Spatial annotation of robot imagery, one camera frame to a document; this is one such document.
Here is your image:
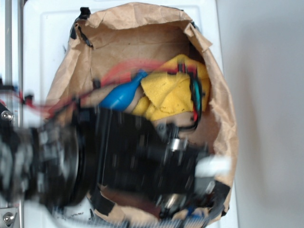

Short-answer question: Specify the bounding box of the yellow cloth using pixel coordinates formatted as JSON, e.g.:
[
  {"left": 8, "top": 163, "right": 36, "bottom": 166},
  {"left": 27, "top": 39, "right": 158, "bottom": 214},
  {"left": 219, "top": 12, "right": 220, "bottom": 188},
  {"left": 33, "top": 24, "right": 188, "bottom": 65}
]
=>
[{"left": 132, "top": 55, "right": 210, "bottom": 121}]

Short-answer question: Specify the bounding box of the blue plastic bottle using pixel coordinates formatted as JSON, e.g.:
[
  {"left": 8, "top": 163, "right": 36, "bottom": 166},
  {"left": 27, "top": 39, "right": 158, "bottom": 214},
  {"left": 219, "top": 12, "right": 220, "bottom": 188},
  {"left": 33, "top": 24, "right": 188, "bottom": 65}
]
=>
[{"left": 99, "top": 69, "right": 148, "bottom": 111}]

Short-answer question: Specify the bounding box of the aluminium frame rail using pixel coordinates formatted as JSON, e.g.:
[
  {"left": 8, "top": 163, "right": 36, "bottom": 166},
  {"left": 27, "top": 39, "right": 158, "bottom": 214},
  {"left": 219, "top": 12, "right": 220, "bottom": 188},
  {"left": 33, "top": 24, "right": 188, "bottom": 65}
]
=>
[{"left": 0, "top": 0, "right": 25, "bottom": 228}]

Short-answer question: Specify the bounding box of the black mounting bracket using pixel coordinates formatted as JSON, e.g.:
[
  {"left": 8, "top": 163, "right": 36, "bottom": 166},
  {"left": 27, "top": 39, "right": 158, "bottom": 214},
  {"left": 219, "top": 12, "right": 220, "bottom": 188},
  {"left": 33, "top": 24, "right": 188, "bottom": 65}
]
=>
[{"left": 0, "top": 100, "right": 13, "bottom": 134}]

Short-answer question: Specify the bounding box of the white plastic tray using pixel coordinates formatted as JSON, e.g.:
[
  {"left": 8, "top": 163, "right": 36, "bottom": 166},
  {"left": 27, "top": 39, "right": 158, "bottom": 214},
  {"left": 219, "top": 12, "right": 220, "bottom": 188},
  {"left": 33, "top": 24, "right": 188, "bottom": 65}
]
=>
[{"left": 23, "top": 0, "right": 238, "bottom": 228}]

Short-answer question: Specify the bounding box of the brown paper bag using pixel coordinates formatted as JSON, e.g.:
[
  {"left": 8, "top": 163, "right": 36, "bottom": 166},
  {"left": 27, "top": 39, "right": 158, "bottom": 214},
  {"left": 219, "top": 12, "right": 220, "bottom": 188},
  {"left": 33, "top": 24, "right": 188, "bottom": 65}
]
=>
[{"left": 47, "top": 2, "right": 238, "bottom": 224}]

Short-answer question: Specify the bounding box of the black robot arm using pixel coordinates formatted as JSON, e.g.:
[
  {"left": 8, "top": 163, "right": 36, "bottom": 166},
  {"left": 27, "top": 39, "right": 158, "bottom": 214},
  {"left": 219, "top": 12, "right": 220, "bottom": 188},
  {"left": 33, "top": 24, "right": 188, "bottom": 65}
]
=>
[{"left": 0, "top": 107, "right": 231, "bottom": 218}]

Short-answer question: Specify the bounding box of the red cable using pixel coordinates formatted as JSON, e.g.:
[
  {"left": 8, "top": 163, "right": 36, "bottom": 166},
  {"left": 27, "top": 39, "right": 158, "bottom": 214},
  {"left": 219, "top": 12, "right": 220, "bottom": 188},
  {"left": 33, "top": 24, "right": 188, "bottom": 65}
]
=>
[{"left": 14, "top": 59, "right": 164, "bottom": 114}]

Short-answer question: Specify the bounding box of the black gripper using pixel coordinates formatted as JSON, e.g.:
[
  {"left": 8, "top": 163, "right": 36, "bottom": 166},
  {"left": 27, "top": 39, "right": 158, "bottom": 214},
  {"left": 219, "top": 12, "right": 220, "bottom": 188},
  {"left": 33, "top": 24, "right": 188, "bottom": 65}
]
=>
[{"left": 97, "top": 109, "right": 231, "bottom": 214}]

